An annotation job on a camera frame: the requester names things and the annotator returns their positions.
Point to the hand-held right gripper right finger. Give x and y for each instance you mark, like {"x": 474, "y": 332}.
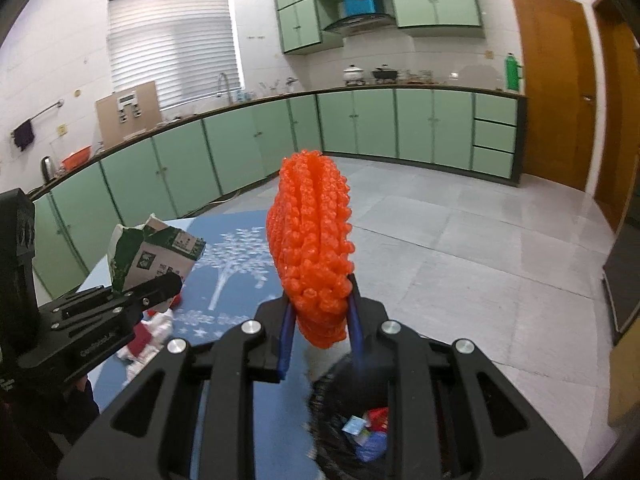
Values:
{"x": 356, "y": 332}

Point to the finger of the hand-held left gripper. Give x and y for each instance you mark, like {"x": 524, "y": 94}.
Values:
{"x": 150, "y": 296}

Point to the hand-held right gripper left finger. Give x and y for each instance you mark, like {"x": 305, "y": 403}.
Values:
{"x": 286, "y": 342}

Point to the green and white carton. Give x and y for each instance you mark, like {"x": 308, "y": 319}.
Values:
{"x": 150, "y": 255}

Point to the black trash bin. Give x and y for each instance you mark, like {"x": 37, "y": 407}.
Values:
{"x": 350, "y": 395}

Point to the wide orange foam net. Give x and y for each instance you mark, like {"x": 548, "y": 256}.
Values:
{"x": 312, "y": 240}

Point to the blue tablecloth with tree print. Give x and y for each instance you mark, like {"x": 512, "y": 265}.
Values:
{"x": 235, "y": 270}

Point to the light blue packet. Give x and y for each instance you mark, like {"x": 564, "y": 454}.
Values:
{"x": 353, "y": 425}

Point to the blue plastic bag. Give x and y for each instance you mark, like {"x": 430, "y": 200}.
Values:
{"x": 372, "y": 449}

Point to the orange basin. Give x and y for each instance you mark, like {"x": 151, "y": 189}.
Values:
{"x": 77, "y": 157}

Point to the steel kettle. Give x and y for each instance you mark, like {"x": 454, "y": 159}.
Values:
{"x": 48, "y": 167}

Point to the green base cabinets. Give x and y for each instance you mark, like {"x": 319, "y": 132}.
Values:
{"x": 240, "y": 145}

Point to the cardboard box on counter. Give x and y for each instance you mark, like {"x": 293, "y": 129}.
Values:
{"x": 127, "y": 115}

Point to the dark hanging cloth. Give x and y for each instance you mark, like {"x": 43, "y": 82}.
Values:
{"x": 23, "y": 136}

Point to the steel faucet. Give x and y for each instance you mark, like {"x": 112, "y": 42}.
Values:
{"x": 223, "y": 85}

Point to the white window blind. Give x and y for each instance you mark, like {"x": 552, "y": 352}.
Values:
{"x": 175, "y": 50}

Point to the white cooking pot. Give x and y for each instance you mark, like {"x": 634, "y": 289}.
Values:
{"x": 353, "y": 74}

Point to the black wok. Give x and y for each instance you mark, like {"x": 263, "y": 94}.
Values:
{"x": 384, "y": 74}

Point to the black glass cabinet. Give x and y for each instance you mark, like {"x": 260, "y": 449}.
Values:
{"x": 625, "y": 285}

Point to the brown cardboard box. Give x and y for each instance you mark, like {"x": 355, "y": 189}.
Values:
{"x": 627, "y": 375}

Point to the green thermos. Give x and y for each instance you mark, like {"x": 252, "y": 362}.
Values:
{"x": 512, "y": 72}

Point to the range hood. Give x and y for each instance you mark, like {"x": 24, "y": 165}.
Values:
{"x": 357, "y": 22}

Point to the wooden door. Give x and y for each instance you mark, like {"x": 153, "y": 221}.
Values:
{"x": 550, "y": 85}
{"x": 620, "y": 110}

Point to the blue box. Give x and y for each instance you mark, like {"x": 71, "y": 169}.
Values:
{"x": 360, "y": 1}

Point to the steel towel rail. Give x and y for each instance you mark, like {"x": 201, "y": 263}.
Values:
{"x": 42, "y": 114}

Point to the green wall cabinets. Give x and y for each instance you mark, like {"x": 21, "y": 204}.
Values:
{"x": 425, "y": 0}

